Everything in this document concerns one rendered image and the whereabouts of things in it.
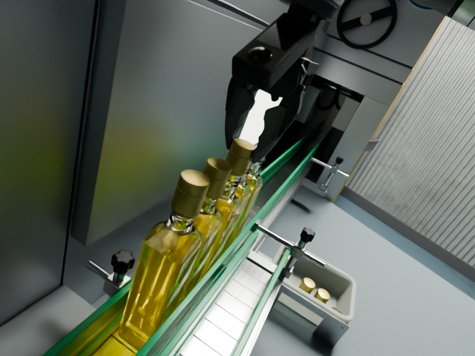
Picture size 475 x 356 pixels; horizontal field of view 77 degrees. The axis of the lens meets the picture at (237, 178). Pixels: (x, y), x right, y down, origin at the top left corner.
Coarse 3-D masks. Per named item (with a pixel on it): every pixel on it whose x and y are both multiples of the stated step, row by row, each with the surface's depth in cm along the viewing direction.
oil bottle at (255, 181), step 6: (258, 174) 57; (246, 180) 54; (252, 180) 54; (258, 180) 55; (252, 186) 54; (258, 186) 56; (252, 192) 54; (258, 192) 58; (252, 198) 56; (252, 204) 60; (246, 210) 57; (246, 216) 60; (240, 222) 58; (240, 228) 61; (234, 234) 59; (228, 246) 60
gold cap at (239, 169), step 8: (232, 144) 42; (240, 144) 41; (248, 144) 42; (232, 152) 42; (240, 152) 41; (248, 152) 41; (232, 160) 42; (240, 160) 41; (248, 160) 42; (232, 168) 42; (240, 168) 42; (240, 176) 43
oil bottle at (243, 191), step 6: (240, 186) 50; (246, 186) 51; (240, 192) 49; (246, 192) 51; (240, 198) 49; (246, 198) 52; (240, 204) 50; (246, 204) 54; (240, 210) 52; (240, 216) 55; (234, 228) 56; (228, 240) 57; (222, 252) 57
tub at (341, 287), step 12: (276, 264) 82; (300, 264) 86; (312, 264) 85; (324, 264) 84; (300, 276) 86; (312, 276) 86; (324, 276) 84; (336, 276) 83; (348, 276) 82; (324, 288) 85; (336, 288) 84; (348, 288) 80; (312, 300) 70; (336, 300) 83; (348, 300) 75; (336, 312) 69; (348, 312) 71
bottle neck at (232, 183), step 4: (232, 176) 43; (236, 176) 43; (228, 180) 43; (232, 180) 43; (236, 180) 43; (228, 184) 44; (232, 184) 44; (236, 184) 44; (228, 188) 44; (232, 188) 44; (236, 188) 45; (224, 192) 44; (228, 192) 44; (232, 192) 45; (224, 196) 45; (228, 196) 45; (232, 196) 45
